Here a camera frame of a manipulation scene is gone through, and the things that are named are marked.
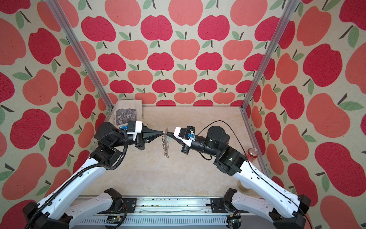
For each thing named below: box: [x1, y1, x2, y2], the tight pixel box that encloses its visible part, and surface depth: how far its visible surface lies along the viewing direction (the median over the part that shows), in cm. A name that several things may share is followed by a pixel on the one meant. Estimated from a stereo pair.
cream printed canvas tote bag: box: [107, 99, 143, 129], surface depth 113 cm
